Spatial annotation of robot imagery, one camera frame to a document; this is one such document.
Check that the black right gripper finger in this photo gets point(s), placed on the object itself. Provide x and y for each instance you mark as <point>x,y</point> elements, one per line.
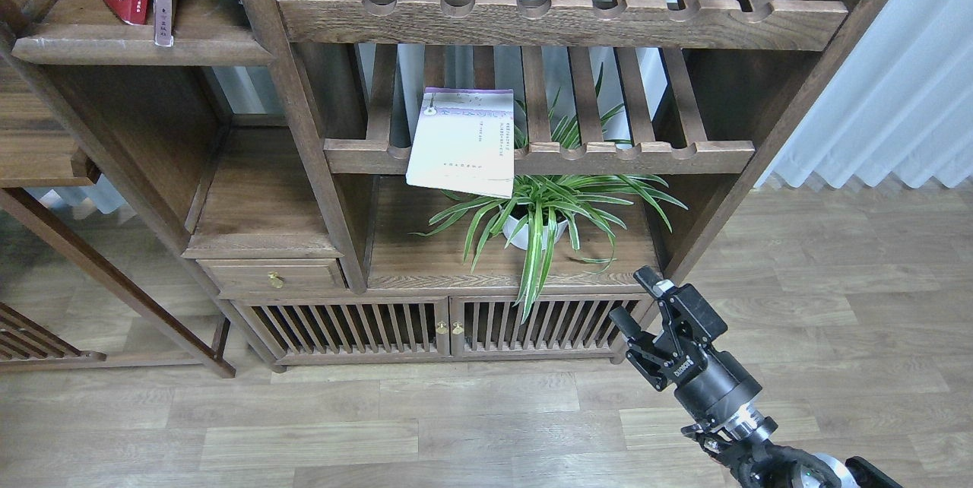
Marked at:
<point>629,328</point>
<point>687,316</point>

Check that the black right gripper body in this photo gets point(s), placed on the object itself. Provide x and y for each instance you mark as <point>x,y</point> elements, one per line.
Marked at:
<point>712,386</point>

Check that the dark wooden bookshelf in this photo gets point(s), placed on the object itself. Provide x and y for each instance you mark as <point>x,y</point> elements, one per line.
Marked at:
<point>274,135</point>

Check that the brass drawer knob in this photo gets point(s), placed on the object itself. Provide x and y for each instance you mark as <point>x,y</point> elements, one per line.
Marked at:
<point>275,280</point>

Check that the white purple book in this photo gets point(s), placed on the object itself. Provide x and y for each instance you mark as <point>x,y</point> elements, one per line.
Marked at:
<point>464,142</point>

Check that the green spider plant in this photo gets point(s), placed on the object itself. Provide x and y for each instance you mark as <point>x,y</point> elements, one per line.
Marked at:
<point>577,196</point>

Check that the white plant pot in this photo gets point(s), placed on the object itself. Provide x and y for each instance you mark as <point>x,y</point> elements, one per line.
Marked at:
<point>518,229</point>

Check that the white pleated curtain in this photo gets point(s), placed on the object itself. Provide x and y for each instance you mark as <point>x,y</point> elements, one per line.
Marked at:
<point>899,108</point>

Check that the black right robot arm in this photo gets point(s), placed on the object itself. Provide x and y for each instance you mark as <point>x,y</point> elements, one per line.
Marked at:
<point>746,449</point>

